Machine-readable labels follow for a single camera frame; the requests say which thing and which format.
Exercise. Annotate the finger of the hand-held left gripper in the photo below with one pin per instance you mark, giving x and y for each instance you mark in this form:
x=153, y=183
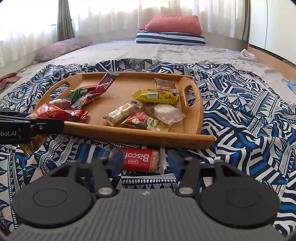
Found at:
x=46, y=126
x=13, y=114

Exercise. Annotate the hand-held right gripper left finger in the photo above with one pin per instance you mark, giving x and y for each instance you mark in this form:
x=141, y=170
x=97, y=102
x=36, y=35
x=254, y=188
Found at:
x=116, y=161

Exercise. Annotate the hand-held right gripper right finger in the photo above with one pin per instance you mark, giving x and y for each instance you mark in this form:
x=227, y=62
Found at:
x=174, y=162

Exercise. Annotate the red gold nut packet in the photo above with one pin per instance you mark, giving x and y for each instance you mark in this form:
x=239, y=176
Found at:
x=57, y=113

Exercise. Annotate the red clear biscuit packet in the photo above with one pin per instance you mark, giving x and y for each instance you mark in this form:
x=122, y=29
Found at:
x=90, y=98
x=138, y=160

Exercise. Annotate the green pea packet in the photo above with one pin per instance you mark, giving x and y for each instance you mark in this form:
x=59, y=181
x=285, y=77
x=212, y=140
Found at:
x=75, y=95

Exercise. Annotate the small red yellow packet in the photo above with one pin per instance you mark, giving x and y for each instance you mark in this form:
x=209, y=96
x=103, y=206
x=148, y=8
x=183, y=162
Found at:
x=141, y=121

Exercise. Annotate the white nougat bar packet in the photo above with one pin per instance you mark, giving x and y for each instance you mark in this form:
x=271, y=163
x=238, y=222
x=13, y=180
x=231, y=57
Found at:
x=120, y=113

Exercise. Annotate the pink clear snack packet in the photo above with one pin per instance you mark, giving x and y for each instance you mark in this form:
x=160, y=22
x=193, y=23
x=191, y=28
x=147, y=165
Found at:
x=164, y=112

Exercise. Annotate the yellow snack packet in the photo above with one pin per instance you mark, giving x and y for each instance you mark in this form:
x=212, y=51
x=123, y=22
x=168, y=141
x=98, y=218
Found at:
x=152, y=96

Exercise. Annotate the wooden tray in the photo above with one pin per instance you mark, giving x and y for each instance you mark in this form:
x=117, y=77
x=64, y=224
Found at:
x=120, y=88

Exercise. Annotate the brown peanut packet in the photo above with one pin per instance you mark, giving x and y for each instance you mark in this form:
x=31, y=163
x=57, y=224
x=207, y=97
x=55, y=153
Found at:
x=165, y=87

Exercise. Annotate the long dark red bar packet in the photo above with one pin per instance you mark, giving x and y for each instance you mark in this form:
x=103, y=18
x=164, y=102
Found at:
x=107, y=81

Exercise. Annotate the reddish brown cloth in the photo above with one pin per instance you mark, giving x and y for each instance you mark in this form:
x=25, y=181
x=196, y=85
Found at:
x=9, y=80

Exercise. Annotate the purple pillow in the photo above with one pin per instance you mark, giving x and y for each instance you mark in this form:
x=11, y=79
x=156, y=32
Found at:
x=62, y=48

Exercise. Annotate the blue patterned blanket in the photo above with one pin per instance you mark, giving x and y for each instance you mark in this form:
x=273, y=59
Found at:
x=231, y=104

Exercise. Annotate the green curtain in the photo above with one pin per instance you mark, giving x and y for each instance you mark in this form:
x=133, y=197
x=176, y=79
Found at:
x=66, y=20
x=245, y=18

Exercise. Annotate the grey bed sheet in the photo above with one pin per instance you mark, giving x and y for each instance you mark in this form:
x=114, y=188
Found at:
x=129, y=49

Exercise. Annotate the blue white striped pillow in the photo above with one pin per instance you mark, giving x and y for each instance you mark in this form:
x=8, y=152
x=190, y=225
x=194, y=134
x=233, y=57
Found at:
x=168, y=38

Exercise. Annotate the white sheer curtain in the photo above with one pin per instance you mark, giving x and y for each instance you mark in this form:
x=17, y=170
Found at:
x=115, y=18

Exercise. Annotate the crumpled white paper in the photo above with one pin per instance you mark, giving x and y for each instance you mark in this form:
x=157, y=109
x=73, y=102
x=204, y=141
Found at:
x=247, y=53

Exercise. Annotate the red pillow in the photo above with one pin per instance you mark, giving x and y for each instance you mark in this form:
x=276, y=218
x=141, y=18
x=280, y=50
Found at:
x=173, y=24

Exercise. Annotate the blue cloth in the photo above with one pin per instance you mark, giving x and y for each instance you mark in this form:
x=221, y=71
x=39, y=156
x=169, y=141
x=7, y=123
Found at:
x=291, y=85

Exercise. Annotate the wooden bed platform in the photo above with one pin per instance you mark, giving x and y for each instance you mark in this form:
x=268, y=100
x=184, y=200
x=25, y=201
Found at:
x=270, y=59

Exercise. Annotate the white wardrobe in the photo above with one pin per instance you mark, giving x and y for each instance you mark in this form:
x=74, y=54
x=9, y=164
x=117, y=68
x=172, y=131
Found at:
x=272, y=25

